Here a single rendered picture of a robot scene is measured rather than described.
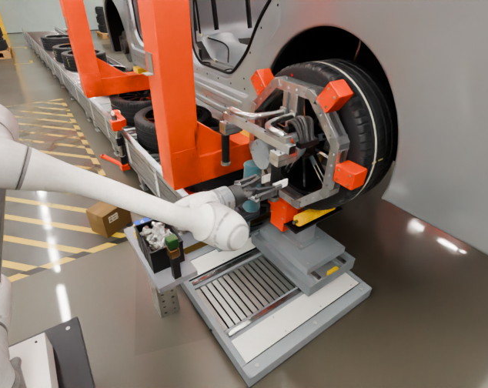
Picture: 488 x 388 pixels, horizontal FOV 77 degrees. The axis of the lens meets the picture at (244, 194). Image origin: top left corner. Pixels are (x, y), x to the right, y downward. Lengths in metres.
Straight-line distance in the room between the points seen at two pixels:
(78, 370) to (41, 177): 0.78
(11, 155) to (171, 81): 0.84
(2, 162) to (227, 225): 0.50
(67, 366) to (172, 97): 1.12
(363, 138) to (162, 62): 0.87
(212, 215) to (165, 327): 1.02
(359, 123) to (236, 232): 0.65
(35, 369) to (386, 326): 1.52
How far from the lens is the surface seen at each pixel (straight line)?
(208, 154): 1.68
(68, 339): 1.46
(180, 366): 1.62
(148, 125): 2.62
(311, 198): 1.35
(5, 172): 0.80
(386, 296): 2.00
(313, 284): 1.69
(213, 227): 0.80
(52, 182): 0.82
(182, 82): 1.49
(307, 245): 1.78
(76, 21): 3.31
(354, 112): 1.22
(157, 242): 1.32
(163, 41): 1.43
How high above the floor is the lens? 1.42
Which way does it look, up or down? 34 degrees down
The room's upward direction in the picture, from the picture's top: 1 degrees clockwise
